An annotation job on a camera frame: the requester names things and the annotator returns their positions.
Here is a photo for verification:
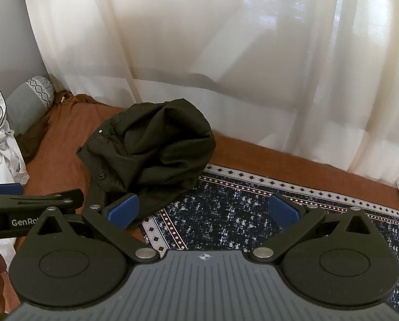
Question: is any grey pillow with wavy stitching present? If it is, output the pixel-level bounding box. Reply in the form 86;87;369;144
6;75;55;134

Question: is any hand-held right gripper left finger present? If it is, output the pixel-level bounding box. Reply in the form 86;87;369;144
28;193;160;262

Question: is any dark green jacket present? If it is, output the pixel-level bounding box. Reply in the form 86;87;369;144
76;98;216;233

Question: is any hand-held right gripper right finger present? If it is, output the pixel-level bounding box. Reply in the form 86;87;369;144
252;193;375;262

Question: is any dark brown cloth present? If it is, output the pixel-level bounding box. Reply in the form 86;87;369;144
19;90;98;164

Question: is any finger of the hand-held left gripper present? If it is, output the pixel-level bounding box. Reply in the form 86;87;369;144
0;189;84;217
0;183;23;196

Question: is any navy patterned blanket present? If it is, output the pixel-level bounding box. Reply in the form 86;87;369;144
140;163;399;308

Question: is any white sheer curtain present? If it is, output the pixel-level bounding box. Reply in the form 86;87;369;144
20;0;399;188

